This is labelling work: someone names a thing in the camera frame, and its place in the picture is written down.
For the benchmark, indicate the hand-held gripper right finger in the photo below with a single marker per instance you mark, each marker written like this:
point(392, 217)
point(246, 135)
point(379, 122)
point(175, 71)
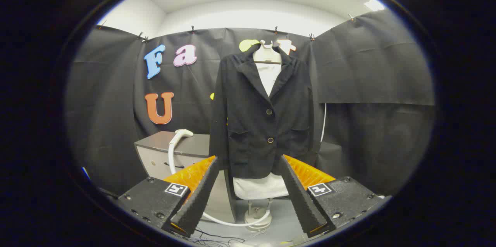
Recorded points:
point(302, 204)

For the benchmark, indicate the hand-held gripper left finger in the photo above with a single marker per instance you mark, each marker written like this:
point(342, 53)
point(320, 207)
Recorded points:
point(197, 204)

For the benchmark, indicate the black jacket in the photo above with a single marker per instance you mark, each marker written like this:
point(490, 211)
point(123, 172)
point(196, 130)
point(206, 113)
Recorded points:
point(252, 123)

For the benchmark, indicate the grey cabinet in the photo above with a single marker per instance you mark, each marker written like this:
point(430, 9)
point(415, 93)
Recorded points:
point(155, 161)

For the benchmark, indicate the black backdrop cloth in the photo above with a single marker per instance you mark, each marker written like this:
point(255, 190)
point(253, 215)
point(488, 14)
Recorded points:
point(116, 123)

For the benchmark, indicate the white dress form mannequin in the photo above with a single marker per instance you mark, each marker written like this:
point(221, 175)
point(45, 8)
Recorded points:
point(268, 77)

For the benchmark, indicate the row of small cloth clips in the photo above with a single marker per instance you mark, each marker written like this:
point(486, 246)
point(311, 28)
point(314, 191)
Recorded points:
point(192, 29)

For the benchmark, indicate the small ceiling light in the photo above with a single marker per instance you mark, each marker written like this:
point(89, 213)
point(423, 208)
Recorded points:
point(374, 5)

